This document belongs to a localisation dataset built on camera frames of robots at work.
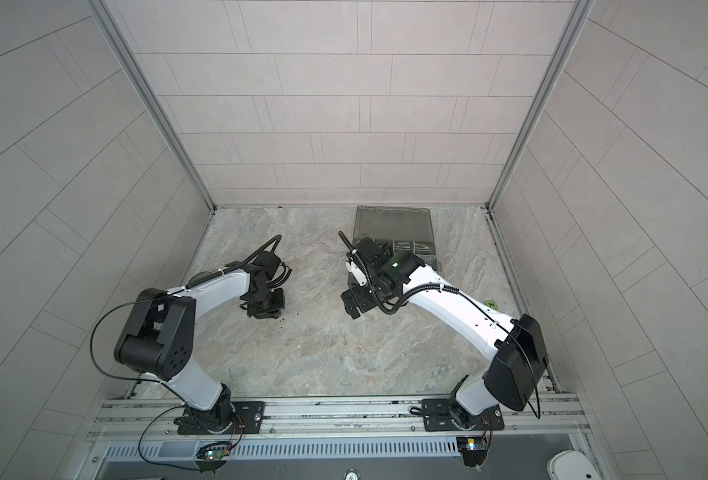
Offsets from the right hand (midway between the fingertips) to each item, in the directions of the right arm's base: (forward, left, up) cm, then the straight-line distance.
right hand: (360, 303), depth 76 cm
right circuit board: (-30, -24, -16) cm, 42 cm away
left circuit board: (-28, +34, -10) cm, 45 cm away
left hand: (+8, +23, -14) cm, 28 cm away
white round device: (-35, -43, -13) cm, 57 cm away
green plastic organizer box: (+35, -18, -13) cm, 41 cm away
